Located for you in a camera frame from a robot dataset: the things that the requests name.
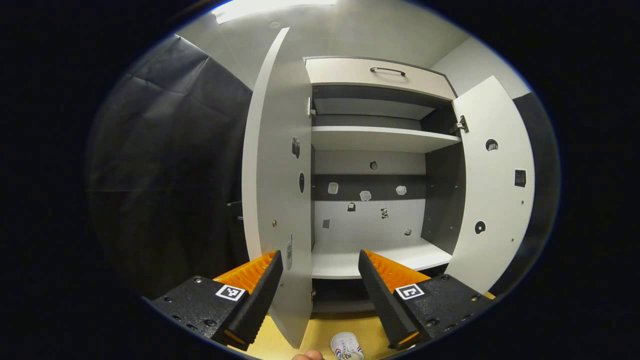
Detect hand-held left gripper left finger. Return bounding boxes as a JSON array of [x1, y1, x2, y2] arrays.
[[150, 250, 284, 351]]

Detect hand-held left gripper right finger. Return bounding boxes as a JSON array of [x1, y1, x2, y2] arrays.
[[358, 249, 493, 351]]

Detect white shoe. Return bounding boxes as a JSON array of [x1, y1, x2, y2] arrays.
[[330, 332, 365, 360]]

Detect white shoe cabinet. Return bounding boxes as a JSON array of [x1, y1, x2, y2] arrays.
[[304, 56, 466, 316]]

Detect white cabinet door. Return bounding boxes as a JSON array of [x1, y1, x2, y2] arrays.
[[442, 75, 536, 295], [241, 27, 315, 349]]

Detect white cabinet shelf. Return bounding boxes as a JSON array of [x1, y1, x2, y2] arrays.
[[311, 125, 462, 154]]

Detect white cabinet drawer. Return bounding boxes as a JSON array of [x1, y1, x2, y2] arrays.
[[305, 56, 457, 101]]

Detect ceiling light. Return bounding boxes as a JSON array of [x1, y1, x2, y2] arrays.
[[211, 0, 338, 25]]

